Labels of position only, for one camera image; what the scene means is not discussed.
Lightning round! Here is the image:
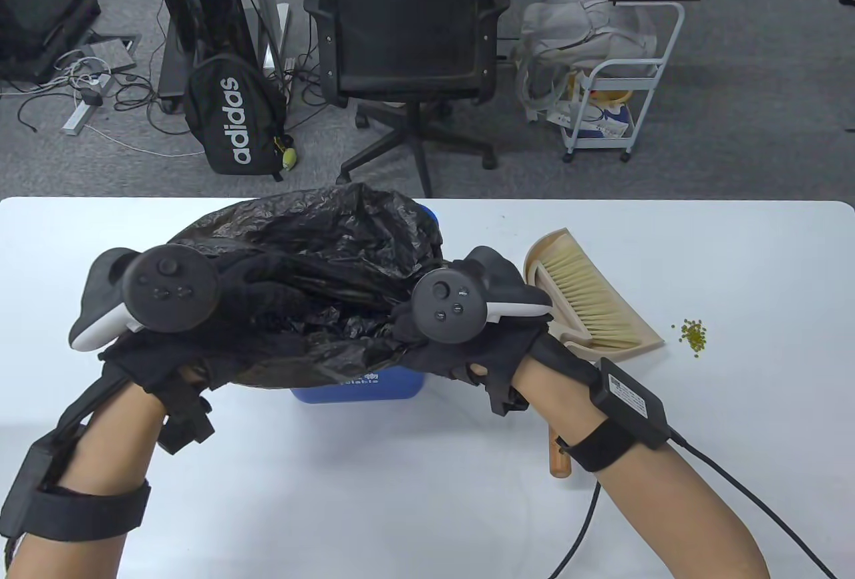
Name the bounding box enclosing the person's left hand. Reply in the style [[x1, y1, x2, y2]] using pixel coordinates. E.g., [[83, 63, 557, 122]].
[[99, 252, 313, 407]]

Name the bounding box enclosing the blue and white box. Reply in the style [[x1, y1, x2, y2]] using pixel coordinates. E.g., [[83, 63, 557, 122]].
[[574, 102, 632, 139]]

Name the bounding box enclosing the white table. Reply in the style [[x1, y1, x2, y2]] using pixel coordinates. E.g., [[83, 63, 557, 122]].
[[0, 197, 855, 579]]

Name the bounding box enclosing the black plastic bin bag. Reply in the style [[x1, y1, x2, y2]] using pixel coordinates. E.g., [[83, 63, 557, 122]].
[[164, 182, 446, 391]]

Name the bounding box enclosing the pile of green mung beans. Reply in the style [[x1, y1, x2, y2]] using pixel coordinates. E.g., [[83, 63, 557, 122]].
[[678, 319, 709, 359]]

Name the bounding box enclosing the black glove cable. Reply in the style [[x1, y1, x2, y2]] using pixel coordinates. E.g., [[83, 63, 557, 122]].
[[548, 431, 840, 579]]

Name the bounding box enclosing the light grey backpack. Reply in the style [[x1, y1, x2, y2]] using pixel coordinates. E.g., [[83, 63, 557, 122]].
[[518, 0, 659, 122]]

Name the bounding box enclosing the black wrist sensor box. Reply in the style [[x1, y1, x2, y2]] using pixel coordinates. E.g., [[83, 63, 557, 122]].
[[0, 425, 152, 543], [558, 357, 670, 473]]

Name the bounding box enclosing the person's right forearm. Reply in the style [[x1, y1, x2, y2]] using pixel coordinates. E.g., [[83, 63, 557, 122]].
[[513, 352, 770, 579]]

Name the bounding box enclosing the beige brush with wooden handle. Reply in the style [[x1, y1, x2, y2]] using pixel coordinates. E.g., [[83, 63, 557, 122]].
[[534, 249, 646, 478]]

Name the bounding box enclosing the black mesh office chair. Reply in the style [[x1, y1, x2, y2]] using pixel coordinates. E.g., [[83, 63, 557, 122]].
[[304, 0, 512, 198]]

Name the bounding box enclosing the grey metal desk leg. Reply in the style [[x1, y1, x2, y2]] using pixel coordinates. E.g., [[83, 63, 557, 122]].
[[244, 0, 291, 72]]

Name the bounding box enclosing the black monitor stand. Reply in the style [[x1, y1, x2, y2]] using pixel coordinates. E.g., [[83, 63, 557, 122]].
[[0, 0, 101, 82]]

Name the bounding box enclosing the person's right hand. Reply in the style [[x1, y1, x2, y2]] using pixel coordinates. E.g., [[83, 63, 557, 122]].
[[387, 302, 555, 415]]

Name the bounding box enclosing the black computer tower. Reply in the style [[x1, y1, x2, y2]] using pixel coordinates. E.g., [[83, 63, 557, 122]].
[[142, 0, 261, 114]]

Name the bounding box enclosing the black backpack with white print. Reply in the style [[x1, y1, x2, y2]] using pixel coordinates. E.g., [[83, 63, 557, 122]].
[[184, 53, 289, 176]]

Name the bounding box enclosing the grey floor socket box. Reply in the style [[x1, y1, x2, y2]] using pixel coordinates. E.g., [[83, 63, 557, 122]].
[[87, 33, 142, 72]]

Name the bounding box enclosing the white power strip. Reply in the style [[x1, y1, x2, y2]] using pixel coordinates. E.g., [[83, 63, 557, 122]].
[[61, 102, 92, 136]]

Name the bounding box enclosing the beige plastic dustpan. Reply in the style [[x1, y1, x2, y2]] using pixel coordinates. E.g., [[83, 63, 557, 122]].
[[522, 228, 665, 367]]

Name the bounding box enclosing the white rolling cart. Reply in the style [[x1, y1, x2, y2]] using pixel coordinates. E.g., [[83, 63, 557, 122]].
[[560, 1, 686, 163]]

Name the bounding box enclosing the blue food waste bin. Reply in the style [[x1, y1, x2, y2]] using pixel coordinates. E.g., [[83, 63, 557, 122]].
[[291, 204, 443, 405]]

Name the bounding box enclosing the person's left forearm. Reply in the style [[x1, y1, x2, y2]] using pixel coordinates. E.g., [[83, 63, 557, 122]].
[[7, 384, 169, 579]]

